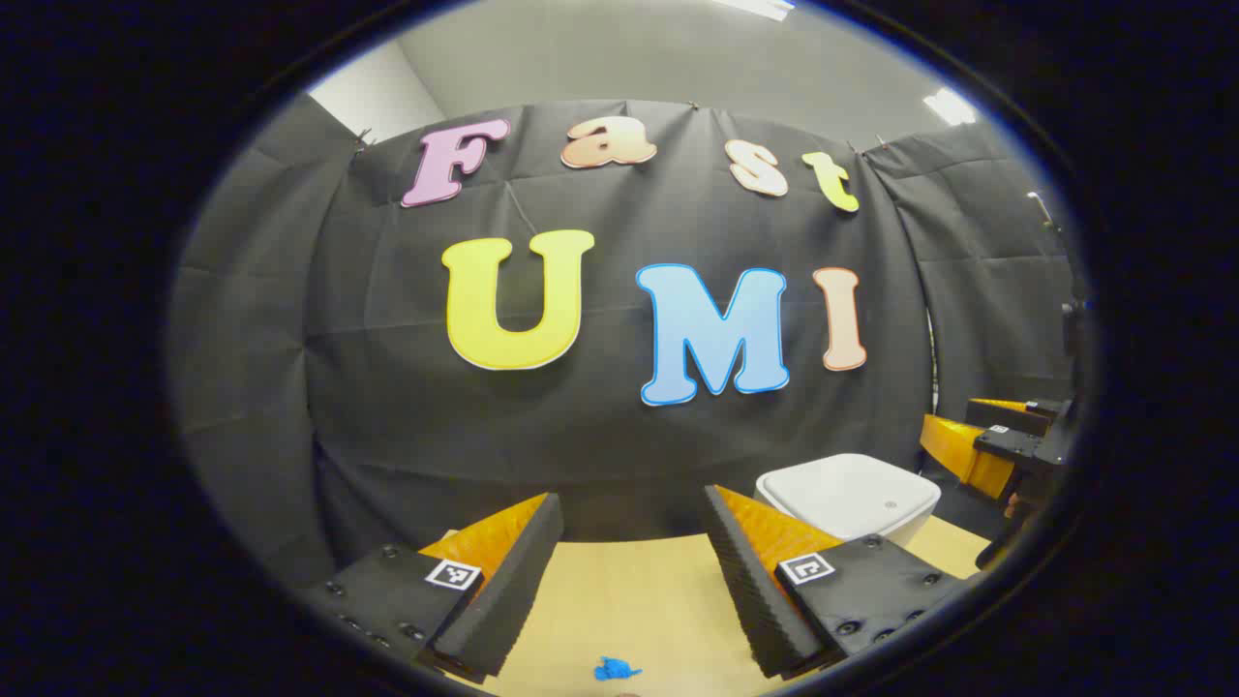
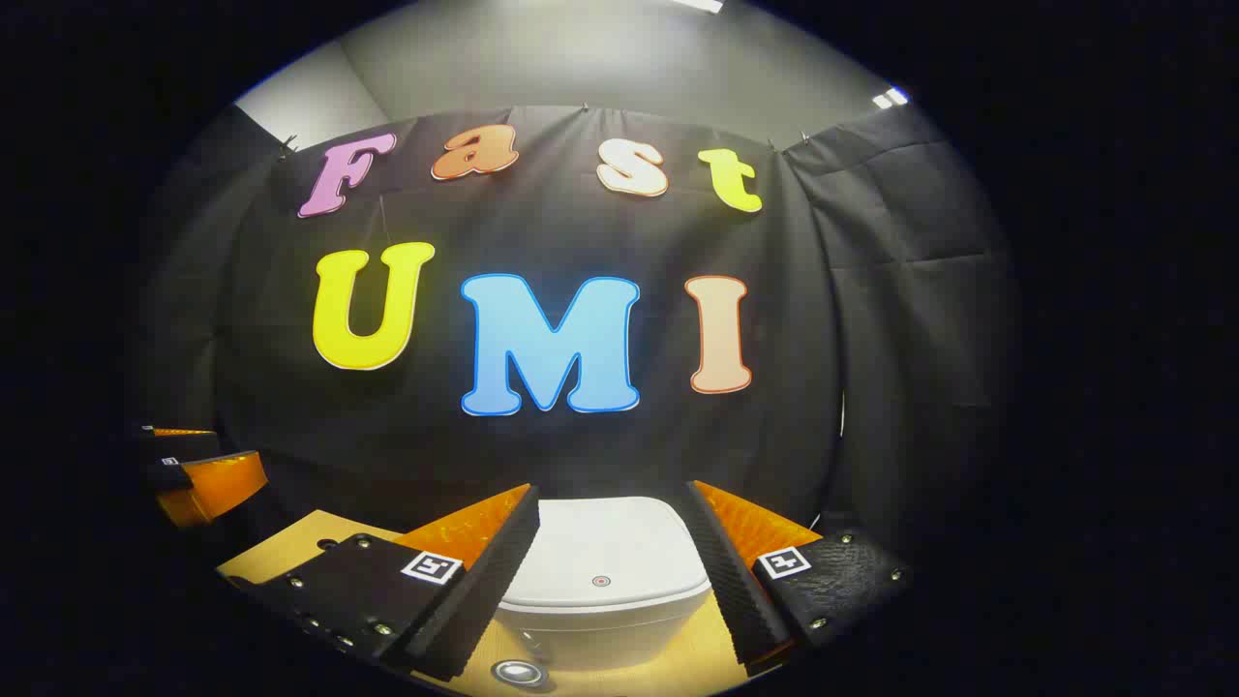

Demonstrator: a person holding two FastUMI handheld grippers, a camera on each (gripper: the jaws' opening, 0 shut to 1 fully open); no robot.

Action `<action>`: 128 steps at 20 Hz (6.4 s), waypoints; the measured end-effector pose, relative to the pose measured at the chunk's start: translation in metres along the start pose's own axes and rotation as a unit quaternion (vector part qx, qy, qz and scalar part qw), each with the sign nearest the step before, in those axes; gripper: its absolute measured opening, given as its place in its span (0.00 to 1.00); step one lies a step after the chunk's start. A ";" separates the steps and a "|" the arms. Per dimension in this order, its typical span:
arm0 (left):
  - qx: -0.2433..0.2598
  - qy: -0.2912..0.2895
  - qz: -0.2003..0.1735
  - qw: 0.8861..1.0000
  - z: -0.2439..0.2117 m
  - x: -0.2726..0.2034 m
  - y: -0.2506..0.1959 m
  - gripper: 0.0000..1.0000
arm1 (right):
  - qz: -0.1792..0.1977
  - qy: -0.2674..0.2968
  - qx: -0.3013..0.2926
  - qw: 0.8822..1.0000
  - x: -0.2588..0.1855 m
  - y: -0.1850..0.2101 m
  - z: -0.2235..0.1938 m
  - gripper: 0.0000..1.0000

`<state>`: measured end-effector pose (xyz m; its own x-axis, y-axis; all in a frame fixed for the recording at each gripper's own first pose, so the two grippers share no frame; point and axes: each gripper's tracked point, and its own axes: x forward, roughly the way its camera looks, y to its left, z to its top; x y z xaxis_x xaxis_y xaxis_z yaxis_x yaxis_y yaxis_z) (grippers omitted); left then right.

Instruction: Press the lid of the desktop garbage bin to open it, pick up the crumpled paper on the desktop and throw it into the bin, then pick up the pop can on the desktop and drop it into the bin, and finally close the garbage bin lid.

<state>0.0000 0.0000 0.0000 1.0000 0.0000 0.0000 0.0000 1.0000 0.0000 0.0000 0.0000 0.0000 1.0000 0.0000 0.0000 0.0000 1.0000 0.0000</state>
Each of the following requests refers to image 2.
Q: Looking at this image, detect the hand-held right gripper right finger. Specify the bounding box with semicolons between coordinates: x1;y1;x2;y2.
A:
683;479;915;679

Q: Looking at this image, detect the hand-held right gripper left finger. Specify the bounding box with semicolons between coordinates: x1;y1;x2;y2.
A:
225;482;543;683

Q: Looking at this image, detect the silver pop can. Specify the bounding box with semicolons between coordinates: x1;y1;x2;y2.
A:
491;658;549;689

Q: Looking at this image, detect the white desktop garbage bin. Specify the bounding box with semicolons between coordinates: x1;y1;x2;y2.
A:
497;497;714;672

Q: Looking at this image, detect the wooden desktop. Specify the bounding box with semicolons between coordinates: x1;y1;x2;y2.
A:
215;508;751;696

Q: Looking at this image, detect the black backdrop cloth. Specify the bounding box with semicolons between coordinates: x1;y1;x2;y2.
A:
126;102;1022;562

